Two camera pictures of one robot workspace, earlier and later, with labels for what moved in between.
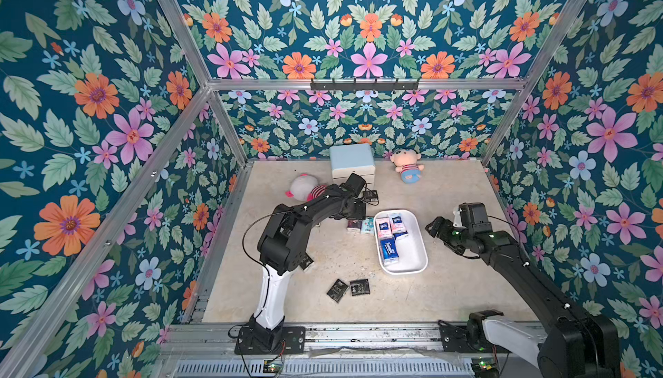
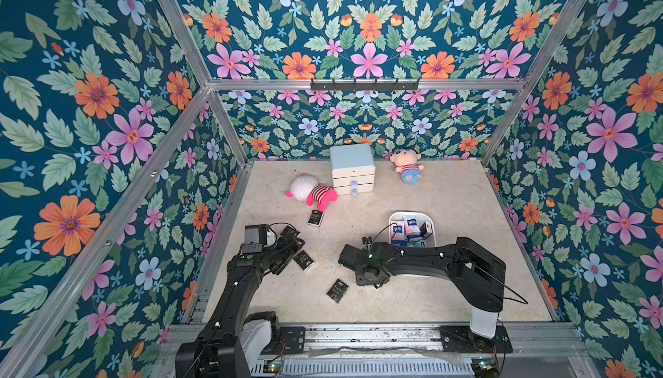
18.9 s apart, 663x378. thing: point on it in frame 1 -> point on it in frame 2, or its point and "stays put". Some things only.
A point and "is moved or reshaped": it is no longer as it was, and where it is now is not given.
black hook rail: [364, 86] stays put
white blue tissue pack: [397, 223] -> [412, 225]
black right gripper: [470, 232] -> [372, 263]
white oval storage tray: [412, 248] is moved or reshaped
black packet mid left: [304, 261] stays put
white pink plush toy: [305, 187] stays put
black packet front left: [337, 290] stays put
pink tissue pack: [384, 228] -> [400, 231]
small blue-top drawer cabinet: [347, 160] stays put
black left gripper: [361, 211] -> [287, 250]
